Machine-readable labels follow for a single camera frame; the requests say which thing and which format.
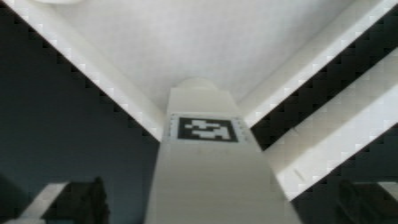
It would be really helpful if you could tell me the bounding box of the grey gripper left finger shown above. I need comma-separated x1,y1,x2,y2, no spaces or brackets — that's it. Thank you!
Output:
11,177,110,224

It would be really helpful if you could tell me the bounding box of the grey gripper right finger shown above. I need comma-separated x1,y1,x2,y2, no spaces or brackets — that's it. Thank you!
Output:
334,180,398,224

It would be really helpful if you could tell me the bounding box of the white front barrier rail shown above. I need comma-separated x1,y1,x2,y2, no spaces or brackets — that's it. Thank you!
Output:
265,49,398,200

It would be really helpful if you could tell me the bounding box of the white desk top tray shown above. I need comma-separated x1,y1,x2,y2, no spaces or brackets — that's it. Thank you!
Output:
0,0,398,134

